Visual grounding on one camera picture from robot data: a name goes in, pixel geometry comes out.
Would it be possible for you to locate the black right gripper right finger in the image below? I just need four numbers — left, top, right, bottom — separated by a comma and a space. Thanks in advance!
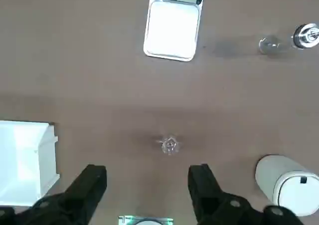
187, 163, 304, 225

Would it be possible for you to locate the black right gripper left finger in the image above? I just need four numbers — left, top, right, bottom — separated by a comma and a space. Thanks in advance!
0, 164, 108, 225

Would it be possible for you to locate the small clear glass beaker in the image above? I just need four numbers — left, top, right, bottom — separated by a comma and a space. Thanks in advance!
156, 135, 180, 156

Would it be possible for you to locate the white plastic bin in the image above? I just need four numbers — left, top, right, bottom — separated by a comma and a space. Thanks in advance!
0, 120, 61, 208

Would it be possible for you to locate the green-edged white device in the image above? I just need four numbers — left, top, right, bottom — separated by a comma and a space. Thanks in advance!
118, 215, 174, 225

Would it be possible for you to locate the white cylindrical lidded container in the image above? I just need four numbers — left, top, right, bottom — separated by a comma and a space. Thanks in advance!
254, 154, 319, 217

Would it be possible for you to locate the small empty clear glass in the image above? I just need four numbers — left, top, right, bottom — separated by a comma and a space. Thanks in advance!
258, 35, 294, 55

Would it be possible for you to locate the white digital kitchen scale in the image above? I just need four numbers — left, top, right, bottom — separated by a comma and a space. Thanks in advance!
143, 0, 205, 62

